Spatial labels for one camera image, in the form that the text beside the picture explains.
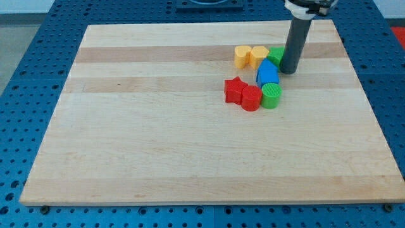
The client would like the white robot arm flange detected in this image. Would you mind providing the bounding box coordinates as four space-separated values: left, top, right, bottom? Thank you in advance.
284 0 338 20

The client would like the red star block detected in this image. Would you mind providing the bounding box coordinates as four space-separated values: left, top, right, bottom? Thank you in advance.
224 77 248 105

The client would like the red cylinder block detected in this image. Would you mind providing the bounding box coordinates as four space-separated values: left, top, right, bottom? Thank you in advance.
241 85 262 111

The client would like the light wooden board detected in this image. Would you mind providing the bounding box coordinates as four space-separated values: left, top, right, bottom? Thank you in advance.
20 20 404 206

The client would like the green cylinder block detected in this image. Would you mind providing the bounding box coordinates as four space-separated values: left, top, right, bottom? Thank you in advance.
261 83 282 109

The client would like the yellow heart block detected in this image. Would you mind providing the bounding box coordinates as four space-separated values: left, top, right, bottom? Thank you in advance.
234 46 252 69

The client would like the blue house-shaped block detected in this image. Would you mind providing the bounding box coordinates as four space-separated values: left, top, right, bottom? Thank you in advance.
256 59 280 88

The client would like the yellow hexagon block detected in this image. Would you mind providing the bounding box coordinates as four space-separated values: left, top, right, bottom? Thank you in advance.
249 46 269 70

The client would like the green star block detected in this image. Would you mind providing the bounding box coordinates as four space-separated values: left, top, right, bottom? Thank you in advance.
267 46 284 68

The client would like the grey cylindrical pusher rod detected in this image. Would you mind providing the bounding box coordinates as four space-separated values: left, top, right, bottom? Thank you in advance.
280 17 312 75

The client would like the red object at right edge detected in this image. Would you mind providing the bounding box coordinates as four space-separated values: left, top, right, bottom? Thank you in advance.
391 27 405 49

